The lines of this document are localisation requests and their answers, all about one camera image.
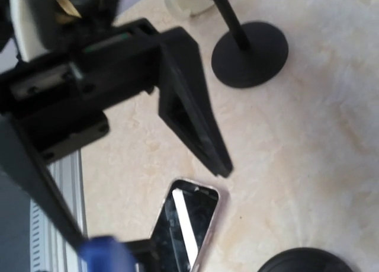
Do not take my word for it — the clear-case black phone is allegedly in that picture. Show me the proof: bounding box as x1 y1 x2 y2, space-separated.
150 178 228 271

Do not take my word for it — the aluminium front rail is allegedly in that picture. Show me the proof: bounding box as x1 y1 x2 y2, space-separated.
30 151 87 271

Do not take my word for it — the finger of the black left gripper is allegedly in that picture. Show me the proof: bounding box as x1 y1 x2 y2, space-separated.
158 27 233 177
1 114 86 248

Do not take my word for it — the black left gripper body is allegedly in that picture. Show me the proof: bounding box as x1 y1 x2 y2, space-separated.
1 19 160 164

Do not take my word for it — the blue-edged black phone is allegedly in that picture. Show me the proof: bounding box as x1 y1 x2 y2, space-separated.
79 236 137 272

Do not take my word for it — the black round-base phone stand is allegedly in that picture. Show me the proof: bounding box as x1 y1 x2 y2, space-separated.
258 248 353 272

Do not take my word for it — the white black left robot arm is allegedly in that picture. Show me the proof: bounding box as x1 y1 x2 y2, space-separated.
1 0 233 249

